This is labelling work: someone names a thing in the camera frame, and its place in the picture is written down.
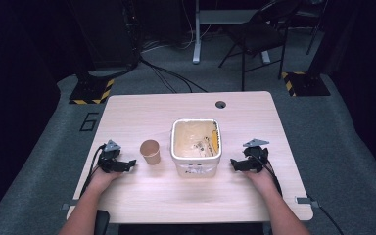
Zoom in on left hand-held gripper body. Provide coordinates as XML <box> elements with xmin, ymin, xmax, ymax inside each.
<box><xmin>97</xmin><ymin>139</ymin><xmax>127</xmax><ymax>174</ymax></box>

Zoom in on grey table clamp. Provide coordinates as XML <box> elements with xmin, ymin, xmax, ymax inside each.
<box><xmin>61</xmin><ymin>199</ymin><xmax>80</xmax><ymax>212</ymax></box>
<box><xmin>295</xmin><ymin>196</ymin><xmax>321</xmax><ymax>210</ymax></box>

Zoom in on white metal desk frame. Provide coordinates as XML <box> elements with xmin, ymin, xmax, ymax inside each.
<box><xmin>191</xmin><ymin>0</ymin><xmax>272</xmax><ymax>65</ymax></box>

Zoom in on black yellow striped stand base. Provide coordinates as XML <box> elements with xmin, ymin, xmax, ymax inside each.
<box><xmin>68</xmin><ymin>77</ymin><xmax>116</xmax><ymax>106</ymax></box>
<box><xmin>280</xmin><ymin>70</ymin><xmax>332</xmax><ymax>98</ymax></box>

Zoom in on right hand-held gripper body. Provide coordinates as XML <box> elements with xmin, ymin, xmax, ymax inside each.
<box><xmin>242</xmin><ymin>138</ymin><xmax>270</xmax><ymax>174</ymax></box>

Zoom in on black seat armrest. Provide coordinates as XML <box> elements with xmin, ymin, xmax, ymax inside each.
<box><xmin>93</xmin><ymin>209</ymin><xmax>112</xmax><ymax>235</ymax></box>

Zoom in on black floor cables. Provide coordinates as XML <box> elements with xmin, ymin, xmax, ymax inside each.
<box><xmin>138</xmin><ymin>54</ymin><xmax>209</xmax><ymax>94</ymax></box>

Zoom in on person's left hand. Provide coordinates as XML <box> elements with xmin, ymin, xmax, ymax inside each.
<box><xmin>88</xmin><ymin>166</ymin><xmax>124</xmax><ymax>196</ymax></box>

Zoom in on dark equipment cabinet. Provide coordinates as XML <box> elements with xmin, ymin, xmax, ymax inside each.
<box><xmin>68</xmin><ymin>0</ymin><xmax>142</xmax><ymax>72</ymax></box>

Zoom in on black folding chair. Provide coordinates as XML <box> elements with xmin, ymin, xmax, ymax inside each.
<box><xmin>217</xmin><ymin>0</ymin><xmax>302</xmax><ymax>92</ymax></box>

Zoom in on brown paper cup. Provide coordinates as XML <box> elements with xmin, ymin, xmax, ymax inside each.
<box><xmin>139</xmin><ymin>139</ymin><xmax>162</xmax><ymax>166</ymax></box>

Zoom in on person's right hand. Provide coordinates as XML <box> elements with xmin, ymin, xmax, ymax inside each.
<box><xmin>243</xmin><ymin>167</ymin><xmax>279</xmax><ymax>198</ymax></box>

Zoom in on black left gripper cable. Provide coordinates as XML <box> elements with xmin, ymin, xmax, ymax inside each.
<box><xmin>78</xmin><ymin>143</ymin><xmax>108</xmax><ymax>198</ymax></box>

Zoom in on black clamp cable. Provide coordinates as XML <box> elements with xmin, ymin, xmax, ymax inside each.
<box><xmin>316</xmin><ymin>203</ymin><xmax>345</xmax><ymax>235</ymax></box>

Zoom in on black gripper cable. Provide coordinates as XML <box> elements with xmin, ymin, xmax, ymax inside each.
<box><xmin>78</xmin><ymin>143</ymin><xmax>108</xmax><ymax>198</ymax></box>
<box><xmin>254</xmin><ymin>152</ymin><xmax>284</xmax><ymax>198</ymax></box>

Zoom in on crumpled printed paper wrapper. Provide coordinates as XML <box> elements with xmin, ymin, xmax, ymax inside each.
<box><xmin>191</xmin><ymin>138</ymin><xmax>215</xmax><ymax>157</ymax></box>

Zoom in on white square waste bin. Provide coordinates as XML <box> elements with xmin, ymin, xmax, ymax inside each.
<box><xmin>169</xmin><ymin>117</ymin><xmax>223</xmax><ymax>179</ymax></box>

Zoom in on clear plastic bin liner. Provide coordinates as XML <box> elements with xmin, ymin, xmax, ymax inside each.
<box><xmin>171</xmin><ymin>118</ymin><xmax>222</xmax><ymax>159</ymax></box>

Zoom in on yellow wrapper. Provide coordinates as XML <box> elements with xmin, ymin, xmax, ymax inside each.
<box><xmin>211</xmin><ymin>129</ymin><xmax>219</xmax><ymax>152</ymax></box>

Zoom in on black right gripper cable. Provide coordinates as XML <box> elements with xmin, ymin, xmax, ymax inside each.
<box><xmin>254</xmin><ymin>152</ymin><xmax>284</xmax><ymax>198</ymax></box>

